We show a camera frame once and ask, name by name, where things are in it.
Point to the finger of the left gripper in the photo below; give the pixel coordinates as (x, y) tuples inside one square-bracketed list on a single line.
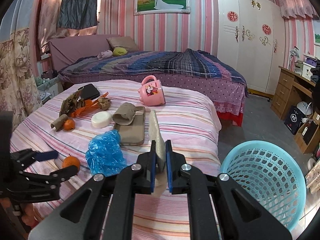
[(54, 177), (29, 156)]

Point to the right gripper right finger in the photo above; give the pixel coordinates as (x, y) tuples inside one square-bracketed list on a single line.
[(219, 208)]

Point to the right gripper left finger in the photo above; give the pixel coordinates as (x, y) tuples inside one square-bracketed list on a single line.
[(103, 207)]

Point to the blue plastic bag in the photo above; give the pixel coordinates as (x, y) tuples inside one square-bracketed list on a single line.
[(104, 155)]

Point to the light blue plastic basket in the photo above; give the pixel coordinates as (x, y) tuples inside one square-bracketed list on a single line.
[(271, 176)]

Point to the pink striped bedsheet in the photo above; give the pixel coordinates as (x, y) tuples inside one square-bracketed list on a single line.
[(188, 119)]

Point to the floral curtain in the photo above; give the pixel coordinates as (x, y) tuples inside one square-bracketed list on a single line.
[(19, 93)]

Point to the white round soap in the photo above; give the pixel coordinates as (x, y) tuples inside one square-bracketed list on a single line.
[(101, 119)]

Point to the orange plastic wrapper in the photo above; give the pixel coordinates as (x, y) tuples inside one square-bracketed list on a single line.
[(88, 104)]

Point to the crumpled brown paper ball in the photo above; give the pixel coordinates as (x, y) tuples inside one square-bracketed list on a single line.
[(104, 103)]

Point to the rolled beige sock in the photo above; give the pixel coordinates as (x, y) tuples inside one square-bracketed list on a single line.
[(125, 114)]

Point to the black smartphone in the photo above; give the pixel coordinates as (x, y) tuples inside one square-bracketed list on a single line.
[(89, 92)]

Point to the black shopping bag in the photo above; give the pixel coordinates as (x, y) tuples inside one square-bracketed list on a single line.
[(293, 120)]

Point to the purple headboard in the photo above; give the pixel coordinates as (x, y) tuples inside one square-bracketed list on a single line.
[(67, 50)]

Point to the pink cartoon mug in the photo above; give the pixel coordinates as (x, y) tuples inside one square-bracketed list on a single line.
[(151, 92)]

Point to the white helmet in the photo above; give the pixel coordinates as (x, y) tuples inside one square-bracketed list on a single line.
[(305, 108)]

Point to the pink plush toy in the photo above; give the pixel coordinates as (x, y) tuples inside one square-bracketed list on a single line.
[(105, 54)]

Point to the yellow plush toy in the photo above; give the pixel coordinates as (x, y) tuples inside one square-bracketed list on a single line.
[(119, 51)]

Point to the wooden desk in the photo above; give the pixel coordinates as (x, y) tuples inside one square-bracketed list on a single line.
[(291, 89)]

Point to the purple plaid bed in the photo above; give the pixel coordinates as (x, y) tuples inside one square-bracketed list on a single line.
[(195, 70)]

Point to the beige pillow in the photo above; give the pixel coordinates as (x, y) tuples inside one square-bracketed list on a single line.
[(125, 42)]

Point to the dark grey curtain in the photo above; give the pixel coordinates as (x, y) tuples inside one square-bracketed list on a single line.
[(78, 14)]

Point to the desk lamp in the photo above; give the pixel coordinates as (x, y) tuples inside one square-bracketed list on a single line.
[(293, 54)]

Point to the white wardrobe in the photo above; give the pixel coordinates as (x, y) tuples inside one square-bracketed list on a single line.
[(252, 41)]

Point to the framed wedding picture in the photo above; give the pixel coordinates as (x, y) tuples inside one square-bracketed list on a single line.
[(142, 7)]

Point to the framed landscape picture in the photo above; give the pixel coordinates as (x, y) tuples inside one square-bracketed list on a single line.
[(316, 30)]

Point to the pink window valance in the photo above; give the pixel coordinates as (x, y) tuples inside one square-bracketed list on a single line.
[(297, 8)]

